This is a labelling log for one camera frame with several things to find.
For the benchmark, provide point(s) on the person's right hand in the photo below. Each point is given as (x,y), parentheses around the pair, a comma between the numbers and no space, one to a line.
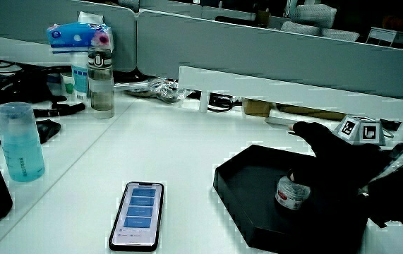
(335,158)

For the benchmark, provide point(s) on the round clear paper clip box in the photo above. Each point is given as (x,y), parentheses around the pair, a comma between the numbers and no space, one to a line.
(290,194)

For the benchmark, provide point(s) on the black plate tray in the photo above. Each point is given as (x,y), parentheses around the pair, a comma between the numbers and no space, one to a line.
(247,183)

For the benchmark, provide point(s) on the person's right forearm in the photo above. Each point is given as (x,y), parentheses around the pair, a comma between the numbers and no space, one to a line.
(400,190)

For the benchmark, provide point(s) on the flat silver device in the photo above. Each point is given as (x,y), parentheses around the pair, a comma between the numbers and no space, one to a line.
(280,122)

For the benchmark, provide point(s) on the white desk shelf riser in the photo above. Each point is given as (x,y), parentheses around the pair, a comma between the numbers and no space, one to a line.
(293,91)

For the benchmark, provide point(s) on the brown cardboard box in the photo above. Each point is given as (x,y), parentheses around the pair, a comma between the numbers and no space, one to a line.
(256,107)

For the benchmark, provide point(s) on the grey desk partition panel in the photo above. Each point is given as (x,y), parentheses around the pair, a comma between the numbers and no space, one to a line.
(275,56)
(28,31)

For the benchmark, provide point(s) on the grey knitted cushion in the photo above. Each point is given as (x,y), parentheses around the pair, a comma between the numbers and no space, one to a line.
(340,34)
(300,28)
(314,15)

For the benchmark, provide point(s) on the crumpled clear plastic bag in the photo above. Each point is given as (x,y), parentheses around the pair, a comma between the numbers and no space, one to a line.
(159,88)

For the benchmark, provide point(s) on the black smartphone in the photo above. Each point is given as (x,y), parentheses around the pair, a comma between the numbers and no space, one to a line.
(138,215)

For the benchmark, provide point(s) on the clear water bottle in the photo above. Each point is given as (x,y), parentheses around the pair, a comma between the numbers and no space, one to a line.
(100,88)

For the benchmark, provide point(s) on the white bottle with blue label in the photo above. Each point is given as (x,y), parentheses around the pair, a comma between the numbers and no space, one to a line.
(79,77)

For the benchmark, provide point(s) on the small white green cup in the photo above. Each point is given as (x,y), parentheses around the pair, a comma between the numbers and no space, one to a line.
(67,84)

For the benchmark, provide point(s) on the blue tissue pack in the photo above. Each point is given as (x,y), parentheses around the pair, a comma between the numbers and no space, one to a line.
(76,35)

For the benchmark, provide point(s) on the black computer mouse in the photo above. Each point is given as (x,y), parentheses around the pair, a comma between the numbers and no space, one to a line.
(47,128)

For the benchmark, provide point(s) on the translucent blue bottle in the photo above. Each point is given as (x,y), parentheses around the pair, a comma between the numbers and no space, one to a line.
(20,144)

